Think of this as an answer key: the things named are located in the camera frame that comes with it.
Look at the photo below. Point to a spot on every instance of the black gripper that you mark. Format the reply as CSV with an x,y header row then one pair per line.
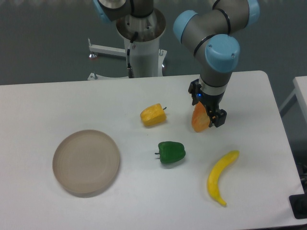
x,y
210,100

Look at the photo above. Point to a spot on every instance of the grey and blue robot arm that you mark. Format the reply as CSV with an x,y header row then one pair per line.
x,y
207,37

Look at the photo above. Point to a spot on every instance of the orange pepper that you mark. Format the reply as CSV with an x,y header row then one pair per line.
x,y
200,120

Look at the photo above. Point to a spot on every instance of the yellow pepper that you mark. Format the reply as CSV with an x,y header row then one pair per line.
x,y
153,115

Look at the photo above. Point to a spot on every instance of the green pepper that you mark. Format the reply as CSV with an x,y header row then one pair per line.
x,y
171,152

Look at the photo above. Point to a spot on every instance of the yellow banana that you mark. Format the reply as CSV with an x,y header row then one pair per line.
x,y
214,176

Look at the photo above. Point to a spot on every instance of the white side table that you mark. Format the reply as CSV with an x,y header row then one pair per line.
x,y
298,94

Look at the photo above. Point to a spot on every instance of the black clamp at table edge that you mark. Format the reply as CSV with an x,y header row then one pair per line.
x,y
299,205

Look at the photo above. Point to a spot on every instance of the beige round plate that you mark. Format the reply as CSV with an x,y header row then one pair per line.
x,y
86,163

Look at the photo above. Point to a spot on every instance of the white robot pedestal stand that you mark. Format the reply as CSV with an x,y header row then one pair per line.
x,y
142,52

